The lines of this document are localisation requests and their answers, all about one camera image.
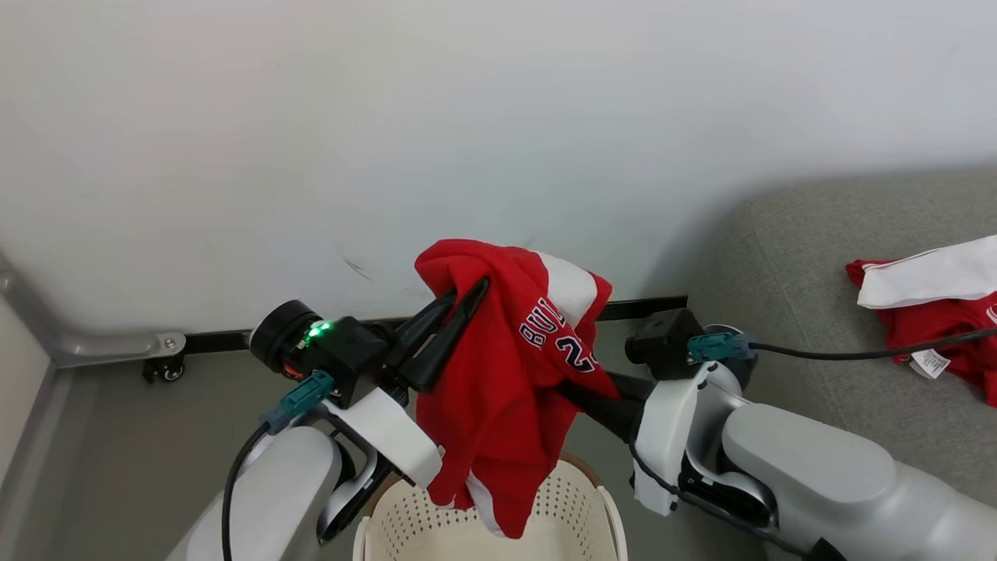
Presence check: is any grey fabric sofa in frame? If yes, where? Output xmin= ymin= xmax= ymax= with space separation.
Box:
xmin=689 ymin=165 xmax=997 ymax=519

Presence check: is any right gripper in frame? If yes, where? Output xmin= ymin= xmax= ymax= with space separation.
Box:
xmin=579 ymin=361 xmax=719 ymax=518

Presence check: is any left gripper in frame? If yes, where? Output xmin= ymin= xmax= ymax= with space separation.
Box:
xmin=248 ymin=276 xmax=492 ymax=489

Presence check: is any grey metal rail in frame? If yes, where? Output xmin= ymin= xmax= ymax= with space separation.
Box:
xmin=0 ymin=249 xmax=188 ymax=369

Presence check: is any black caster wheel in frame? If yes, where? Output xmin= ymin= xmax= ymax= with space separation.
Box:
xmin=143 ymin=352 xmax=188 ymax=384

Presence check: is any cream perforated laundry basket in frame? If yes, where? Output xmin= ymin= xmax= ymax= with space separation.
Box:
xmin=352 ymin=453 xmax=629 ymax=561

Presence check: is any red top with white sleeves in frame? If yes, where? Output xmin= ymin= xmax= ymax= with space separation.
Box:
xmin=845 ymin=234 xmax=997 ymax=408

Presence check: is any teal plug black cable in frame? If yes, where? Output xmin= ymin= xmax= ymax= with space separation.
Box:
xmin=222 ymin=370 xmax=336 ymax=561
xmin=687 ymin=326 xmax=997 ymax=364

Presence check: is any red Bulls basketball jersey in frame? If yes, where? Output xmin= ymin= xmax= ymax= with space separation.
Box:
xmin=414 ymin=238 xmax=622 ymax=540

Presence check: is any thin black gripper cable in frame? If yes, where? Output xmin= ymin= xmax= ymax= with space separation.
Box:
xmin=628 ymin=436 xmax=846 ymax=561

